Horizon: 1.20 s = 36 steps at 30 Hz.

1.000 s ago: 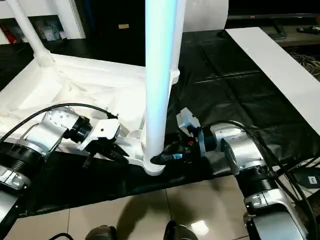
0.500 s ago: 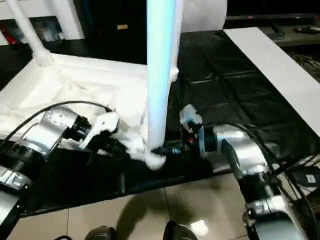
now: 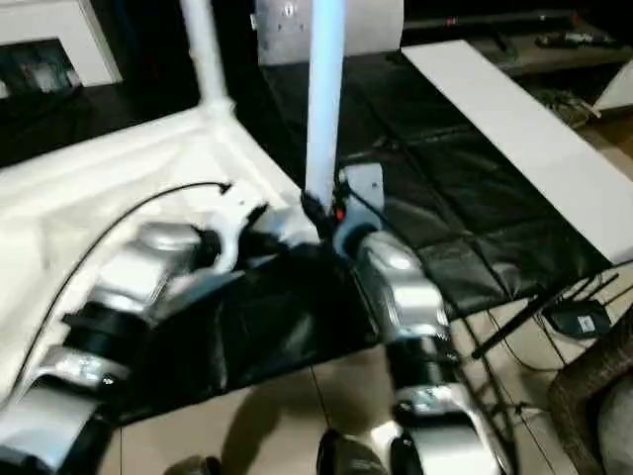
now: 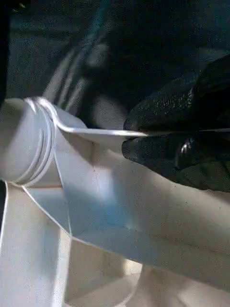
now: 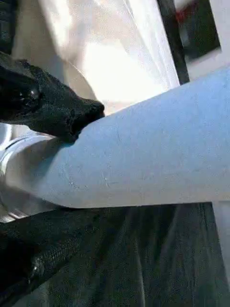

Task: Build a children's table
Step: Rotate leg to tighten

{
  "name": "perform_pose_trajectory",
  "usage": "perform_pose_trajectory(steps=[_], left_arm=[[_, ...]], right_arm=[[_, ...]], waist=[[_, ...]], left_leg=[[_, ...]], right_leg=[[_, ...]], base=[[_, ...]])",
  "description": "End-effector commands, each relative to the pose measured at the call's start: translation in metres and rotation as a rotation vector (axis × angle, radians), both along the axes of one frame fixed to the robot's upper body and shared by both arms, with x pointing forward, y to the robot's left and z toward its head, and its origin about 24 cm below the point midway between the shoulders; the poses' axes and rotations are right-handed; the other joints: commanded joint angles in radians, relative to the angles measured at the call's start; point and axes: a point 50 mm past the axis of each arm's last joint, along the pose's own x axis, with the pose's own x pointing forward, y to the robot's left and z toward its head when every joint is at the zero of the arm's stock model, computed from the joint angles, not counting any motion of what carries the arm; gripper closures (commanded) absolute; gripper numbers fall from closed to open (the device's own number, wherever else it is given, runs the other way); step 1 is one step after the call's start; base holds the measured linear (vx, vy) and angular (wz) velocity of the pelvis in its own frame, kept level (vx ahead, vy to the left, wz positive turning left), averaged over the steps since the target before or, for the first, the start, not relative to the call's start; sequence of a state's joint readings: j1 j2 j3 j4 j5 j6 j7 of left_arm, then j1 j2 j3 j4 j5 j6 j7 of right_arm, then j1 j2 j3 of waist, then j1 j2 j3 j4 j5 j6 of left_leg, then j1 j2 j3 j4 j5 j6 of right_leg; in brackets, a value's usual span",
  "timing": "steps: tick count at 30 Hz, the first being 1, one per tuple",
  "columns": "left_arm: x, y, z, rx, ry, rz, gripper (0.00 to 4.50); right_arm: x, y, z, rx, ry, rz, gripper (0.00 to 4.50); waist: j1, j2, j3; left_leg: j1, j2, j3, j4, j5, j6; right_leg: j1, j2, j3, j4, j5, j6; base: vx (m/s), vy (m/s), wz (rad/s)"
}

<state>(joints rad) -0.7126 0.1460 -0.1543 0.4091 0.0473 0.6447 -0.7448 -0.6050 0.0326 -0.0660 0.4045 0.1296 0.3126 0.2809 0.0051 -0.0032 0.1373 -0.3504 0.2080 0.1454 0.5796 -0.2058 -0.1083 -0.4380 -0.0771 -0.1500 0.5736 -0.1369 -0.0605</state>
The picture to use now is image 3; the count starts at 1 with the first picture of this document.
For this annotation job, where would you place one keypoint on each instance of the dark left robot foot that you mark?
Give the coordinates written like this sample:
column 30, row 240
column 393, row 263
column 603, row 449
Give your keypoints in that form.
column 195, row 466

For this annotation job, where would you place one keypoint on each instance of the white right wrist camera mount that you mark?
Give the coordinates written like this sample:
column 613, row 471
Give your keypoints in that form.
column 363, row 190

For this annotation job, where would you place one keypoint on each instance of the white storage box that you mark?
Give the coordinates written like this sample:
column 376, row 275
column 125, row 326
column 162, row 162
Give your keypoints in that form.
column 615, row 91

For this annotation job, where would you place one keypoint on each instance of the black metal stand leg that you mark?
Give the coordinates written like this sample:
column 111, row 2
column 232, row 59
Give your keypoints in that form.
column 524, row 321

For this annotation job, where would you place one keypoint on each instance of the white plastic table top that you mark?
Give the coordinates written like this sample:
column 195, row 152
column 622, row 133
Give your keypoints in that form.
column 123, row 163

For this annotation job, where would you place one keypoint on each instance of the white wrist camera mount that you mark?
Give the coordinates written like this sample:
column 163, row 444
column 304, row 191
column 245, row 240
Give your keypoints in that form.
column 232, row 218
column 363, row 190

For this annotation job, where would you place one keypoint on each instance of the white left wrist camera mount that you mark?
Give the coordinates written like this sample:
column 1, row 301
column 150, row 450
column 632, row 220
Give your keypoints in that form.
column 232, row 218

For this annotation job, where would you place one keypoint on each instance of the dark robot foot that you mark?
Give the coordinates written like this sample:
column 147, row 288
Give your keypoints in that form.
column 195, row 466
column 346, row 455

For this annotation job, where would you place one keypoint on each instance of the black table mat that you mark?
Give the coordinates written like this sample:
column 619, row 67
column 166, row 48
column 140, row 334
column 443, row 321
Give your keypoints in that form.
column 445, row 173

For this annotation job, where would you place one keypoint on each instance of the black router box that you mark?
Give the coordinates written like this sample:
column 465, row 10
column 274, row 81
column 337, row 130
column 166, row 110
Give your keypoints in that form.
column 578, row 319

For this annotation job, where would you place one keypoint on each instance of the dark right robot foot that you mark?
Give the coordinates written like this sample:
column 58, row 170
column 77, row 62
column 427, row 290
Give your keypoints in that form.
column 346, row 455

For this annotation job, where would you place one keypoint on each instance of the black remote control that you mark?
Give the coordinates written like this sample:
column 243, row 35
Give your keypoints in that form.
column 573, row 39

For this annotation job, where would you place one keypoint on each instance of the brown wicker basket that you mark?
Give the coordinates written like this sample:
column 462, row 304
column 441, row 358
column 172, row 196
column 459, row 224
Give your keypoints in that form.
column 583, row 406

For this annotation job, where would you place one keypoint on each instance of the grey pillow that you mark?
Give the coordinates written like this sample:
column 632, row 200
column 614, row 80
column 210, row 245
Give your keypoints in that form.
column 292, row 29

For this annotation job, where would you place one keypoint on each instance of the white plastic table leg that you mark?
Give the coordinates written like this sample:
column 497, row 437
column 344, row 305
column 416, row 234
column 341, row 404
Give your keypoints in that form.
column 205, row 54
column 324, row 99

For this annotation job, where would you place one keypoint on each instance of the grey low tv bench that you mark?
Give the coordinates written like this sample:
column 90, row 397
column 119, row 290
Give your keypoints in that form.
column 559, row 57

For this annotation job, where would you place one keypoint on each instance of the white glass-door cabinet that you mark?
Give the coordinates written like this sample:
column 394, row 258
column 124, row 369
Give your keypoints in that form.
column 54, row 29

